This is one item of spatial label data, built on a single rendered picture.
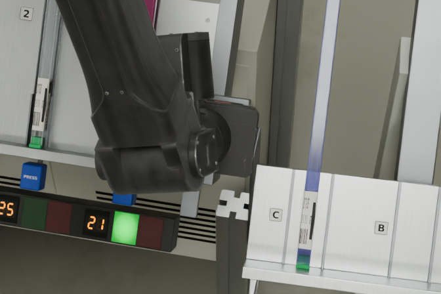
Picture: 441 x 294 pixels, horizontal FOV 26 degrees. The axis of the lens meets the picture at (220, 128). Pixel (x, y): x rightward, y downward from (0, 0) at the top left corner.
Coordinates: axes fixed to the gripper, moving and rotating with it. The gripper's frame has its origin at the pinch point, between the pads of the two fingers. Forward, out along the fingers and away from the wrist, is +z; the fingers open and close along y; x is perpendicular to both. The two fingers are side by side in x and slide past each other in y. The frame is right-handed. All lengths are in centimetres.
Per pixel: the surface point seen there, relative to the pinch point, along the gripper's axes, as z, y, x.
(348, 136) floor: 108, -14, 10
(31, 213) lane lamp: 7.9, 21.6, 13.7
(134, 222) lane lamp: 8.0, 9.3, 12.9
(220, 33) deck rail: 6.5, 1.7, -9.8
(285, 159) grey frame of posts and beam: 83, -2, 13
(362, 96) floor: 117, -16, 1
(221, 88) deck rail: 6.4, 0.8, -3.9
